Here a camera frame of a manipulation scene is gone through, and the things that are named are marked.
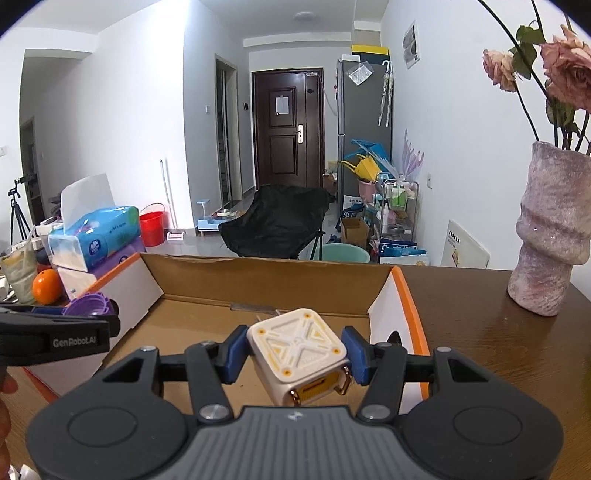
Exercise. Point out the blue and white package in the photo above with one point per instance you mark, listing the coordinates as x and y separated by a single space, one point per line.
401 251

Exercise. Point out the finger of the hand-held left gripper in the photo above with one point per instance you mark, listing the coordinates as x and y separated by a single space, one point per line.
46 316

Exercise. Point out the small open cardboard box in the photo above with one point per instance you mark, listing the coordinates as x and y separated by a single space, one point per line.
355 235

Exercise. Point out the green basin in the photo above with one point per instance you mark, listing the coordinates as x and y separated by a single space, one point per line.
346 254

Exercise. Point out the black tripod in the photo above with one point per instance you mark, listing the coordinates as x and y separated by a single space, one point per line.
17 217

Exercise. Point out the pink bucket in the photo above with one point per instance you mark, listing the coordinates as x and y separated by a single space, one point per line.
367 190

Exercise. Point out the grey refrigerator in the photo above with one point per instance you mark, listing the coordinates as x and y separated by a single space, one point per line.
364 110

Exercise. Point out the white board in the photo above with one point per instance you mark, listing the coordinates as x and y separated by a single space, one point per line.
461 249

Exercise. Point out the wall electrical panel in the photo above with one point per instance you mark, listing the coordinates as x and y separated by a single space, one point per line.
412 46

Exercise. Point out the black folding chair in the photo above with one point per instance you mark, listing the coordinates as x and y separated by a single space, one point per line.
277 221

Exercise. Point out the yellow plastic dustpan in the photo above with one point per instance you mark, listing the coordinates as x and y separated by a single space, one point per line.
364 168

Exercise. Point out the red printed cardboard box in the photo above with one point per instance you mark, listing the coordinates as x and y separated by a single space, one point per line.
207 318

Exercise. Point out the glass cup with straw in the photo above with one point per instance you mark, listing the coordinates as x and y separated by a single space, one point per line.
21 277

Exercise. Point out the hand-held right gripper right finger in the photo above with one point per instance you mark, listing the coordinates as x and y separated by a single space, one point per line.
358 357

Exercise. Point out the blue pet feeder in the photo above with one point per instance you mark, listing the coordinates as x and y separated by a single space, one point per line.
207 226

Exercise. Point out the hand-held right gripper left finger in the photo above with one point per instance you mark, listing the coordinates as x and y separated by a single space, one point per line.
236 353

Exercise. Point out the person's left hand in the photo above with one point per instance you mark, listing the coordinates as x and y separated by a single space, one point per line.
7 384

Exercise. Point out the purple and white tissue pack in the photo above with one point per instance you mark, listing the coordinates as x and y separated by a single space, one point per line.
76 281

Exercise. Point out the dark brown door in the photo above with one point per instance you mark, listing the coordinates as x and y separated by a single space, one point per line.
286 138

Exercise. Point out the round ceiling lamp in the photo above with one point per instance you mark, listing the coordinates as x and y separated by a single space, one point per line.
307 16

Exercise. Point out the hanging folded umbrella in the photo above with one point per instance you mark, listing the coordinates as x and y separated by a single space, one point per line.
385 97

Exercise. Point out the blue tissue pack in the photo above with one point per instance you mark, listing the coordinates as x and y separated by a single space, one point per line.
101 235

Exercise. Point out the blue plastic frame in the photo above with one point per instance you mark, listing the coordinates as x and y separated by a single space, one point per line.
374 150

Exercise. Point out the white cube power adapter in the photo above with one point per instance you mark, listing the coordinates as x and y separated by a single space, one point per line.
295 346

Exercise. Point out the purple hangers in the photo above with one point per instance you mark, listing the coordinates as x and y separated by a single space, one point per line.
411 159

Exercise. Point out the white and blue bag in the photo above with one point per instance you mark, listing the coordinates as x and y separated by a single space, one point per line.
353 207

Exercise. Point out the yellow and black box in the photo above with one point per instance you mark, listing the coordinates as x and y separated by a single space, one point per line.
369 50

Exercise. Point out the purple plastic bowl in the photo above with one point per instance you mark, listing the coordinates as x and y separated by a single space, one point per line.
87 305

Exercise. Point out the red bucket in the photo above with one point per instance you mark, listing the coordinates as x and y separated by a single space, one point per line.
152 228

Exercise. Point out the clear plastic bag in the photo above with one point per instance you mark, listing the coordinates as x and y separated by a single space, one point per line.
360 74

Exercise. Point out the pink textured vase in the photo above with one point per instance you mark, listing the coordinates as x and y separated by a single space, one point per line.
549 230

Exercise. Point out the orange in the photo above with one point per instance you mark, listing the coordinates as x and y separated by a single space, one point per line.
46 286

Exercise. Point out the dried pink rose bouquet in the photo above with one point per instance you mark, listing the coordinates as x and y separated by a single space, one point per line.
565 69

